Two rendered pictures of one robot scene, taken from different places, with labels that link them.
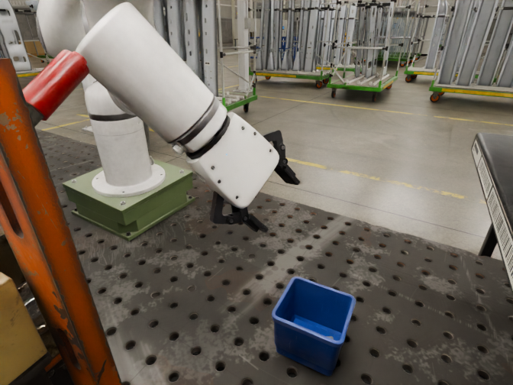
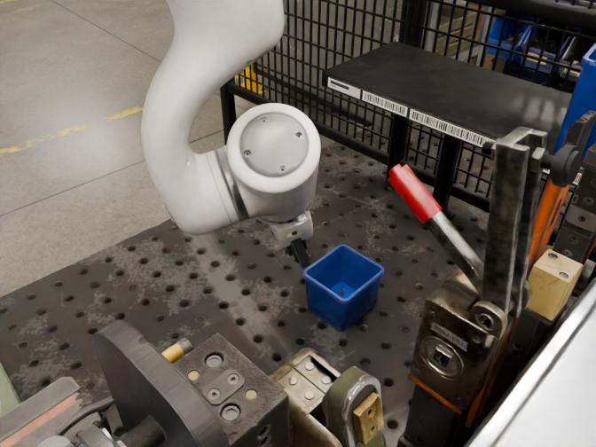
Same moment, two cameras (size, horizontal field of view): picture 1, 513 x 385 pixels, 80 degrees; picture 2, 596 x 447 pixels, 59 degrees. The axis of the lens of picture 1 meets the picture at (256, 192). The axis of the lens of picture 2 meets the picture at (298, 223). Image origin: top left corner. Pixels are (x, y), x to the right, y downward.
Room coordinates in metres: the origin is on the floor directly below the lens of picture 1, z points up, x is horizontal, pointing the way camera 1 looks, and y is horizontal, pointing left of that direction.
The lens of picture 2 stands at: (0.22, 0.54, 1.40)
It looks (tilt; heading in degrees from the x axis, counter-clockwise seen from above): 38 degrees down; 287
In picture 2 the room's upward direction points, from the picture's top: straight up
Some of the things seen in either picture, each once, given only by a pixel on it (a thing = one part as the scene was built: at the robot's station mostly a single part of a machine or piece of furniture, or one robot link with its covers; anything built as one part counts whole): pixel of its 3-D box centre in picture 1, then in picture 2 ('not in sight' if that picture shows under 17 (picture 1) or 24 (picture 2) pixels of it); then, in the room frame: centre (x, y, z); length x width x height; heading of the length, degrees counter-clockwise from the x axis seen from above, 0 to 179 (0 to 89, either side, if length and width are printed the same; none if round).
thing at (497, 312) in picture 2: not in sight; (488, 317); (0.16, 0.21, 1.06); 0.03 x 0.01 x 0.03; 153
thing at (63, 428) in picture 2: not in sight; (128, 385); (0.39, 0.38, 1.09); 0.10 x 0.01 x 0.01; 63
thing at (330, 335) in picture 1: (312, 325); (342, 289); (0.34, -0.09, 0.74); 0.11 x 0.10 x 0.09; 63
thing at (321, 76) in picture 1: (292, 44); not in sight; (8.07, -0.86, 0.88); 1.91 x 1.00 x 1.76; 61
